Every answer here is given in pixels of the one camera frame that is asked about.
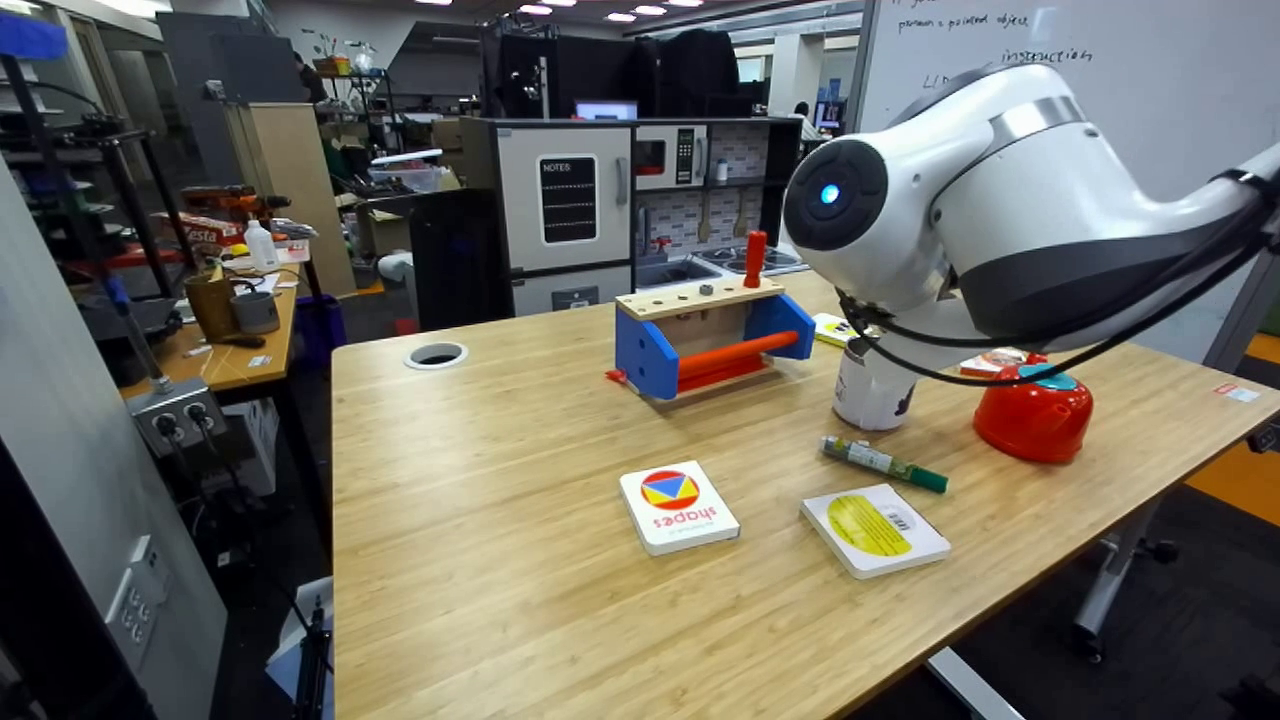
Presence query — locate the wooden standing desk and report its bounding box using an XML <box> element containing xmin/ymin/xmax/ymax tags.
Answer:
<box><xmin>332</xmin><ymin>305</ymin><xmax>1280</xmax><ymax>720</ymax></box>

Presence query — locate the small white yellow card book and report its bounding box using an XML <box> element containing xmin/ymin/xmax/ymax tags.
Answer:
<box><xmin>815</xmin><ymin>313</ymin><xmax>856</xmax><ymax>348</ymax></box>

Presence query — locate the white book yellow circle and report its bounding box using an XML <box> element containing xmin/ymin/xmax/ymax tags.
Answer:
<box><xmin>799</xmin><ymin>486</ymin><xmax>951</xmax><ymax>581</ymax></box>

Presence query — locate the toy oven white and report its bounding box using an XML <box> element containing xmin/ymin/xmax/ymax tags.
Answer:
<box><xmin>497</xmin><ymin>123</ymin><xmax>632</xmax><ymax>317</ymax></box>

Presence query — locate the red white warning sticker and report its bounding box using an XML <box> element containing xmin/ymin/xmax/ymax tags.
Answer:
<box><xmin>1219</xmin><ymin>380</ymin><xmax>1260</xmax><ymax>406</ymax></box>

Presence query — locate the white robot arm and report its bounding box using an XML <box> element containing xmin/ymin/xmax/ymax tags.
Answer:
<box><xmin>782</xmin><ymin>63</ymin><xmax>1280</xmax><ymax>348</ymax></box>

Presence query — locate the red teapot with teal lid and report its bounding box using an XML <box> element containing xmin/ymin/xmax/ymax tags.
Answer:
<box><xmin>973</xmin><ymin>365</ymin><xmax>1091</xmax><ymax>465</ymax></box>

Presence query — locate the white metal mug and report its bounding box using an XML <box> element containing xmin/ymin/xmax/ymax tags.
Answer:
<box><xmin>831</xmin><ymin>341</ymin><xmax>917</xmax><ymax>434</ymax></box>

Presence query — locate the blue wooden toy tool bench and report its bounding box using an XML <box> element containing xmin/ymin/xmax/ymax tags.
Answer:
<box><xmin>612</xmin><ymin>231</ymin><xmax>815</xmax><ymax>406</ymax></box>

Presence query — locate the green glue marker tube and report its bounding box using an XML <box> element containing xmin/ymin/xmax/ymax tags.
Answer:
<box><xmin>818</xmin><ymin>438</ymin><xmax>948</xmax><ymax>495</ymax></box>

